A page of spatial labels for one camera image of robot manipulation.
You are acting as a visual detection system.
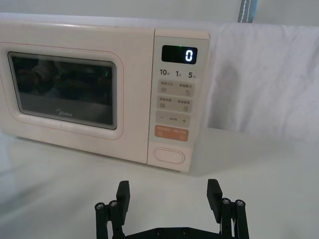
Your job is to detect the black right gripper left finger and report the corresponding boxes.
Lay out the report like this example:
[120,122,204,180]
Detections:
[94,180,131,239]

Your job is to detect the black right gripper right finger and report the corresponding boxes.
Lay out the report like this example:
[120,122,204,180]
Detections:
[206,178,250,239]

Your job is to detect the white table cloth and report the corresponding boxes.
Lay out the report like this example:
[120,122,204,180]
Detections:
[0,129,319,239]

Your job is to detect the oven control panel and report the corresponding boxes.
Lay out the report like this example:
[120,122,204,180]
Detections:
[147,29,211,173]

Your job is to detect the cream microwave oven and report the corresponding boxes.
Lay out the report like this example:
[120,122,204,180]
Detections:
[0,19,211,175]

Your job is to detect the white curtain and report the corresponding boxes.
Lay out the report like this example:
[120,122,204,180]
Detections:
[0,0,319,135]

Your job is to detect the grey striped post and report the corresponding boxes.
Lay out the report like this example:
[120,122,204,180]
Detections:
[238,0,260,24]

